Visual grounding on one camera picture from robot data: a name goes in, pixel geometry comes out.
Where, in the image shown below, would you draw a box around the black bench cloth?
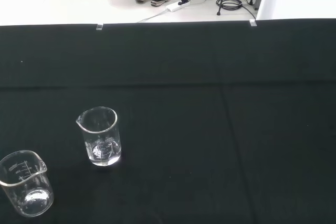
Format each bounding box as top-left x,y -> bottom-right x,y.
0,18 -> 336,224

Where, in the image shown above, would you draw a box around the white power strip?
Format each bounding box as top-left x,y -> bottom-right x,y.
165,0 -> 190,13

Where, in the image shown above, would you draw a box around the grey power cable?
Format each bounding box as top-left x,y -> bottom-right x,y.
135,8 -> 169,23

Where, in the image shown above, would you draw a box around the coiled black cable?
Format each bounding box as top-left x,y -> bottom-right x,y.
215,0 -> 244,11

